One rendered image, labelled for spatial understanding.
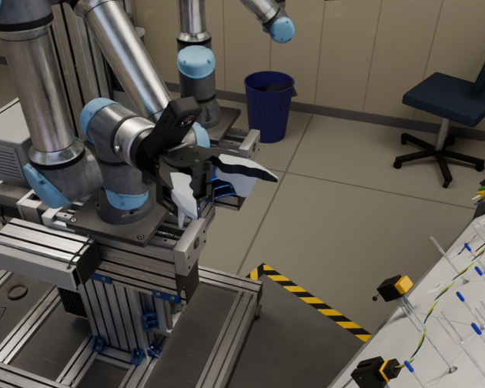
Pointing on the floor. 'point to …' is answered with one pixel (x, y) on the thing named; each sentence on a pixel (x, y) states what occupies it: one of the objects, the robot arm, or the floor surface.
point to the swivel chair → (453, 109)
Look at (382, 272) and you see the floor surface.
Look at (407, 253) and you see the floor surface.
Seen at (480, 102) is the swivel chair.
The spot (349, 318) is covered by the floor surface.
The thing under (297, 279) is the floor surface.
